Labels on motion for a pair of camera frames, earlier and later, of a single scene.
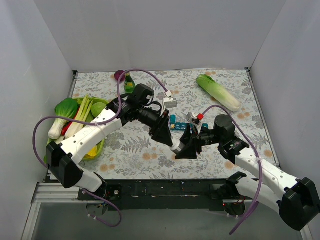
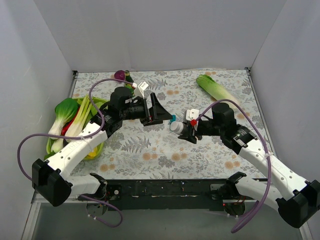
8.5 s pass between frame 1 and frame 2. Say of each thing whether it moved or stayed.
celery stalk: stayed
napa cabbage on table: stayed
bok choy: stayed
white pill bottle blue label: moved
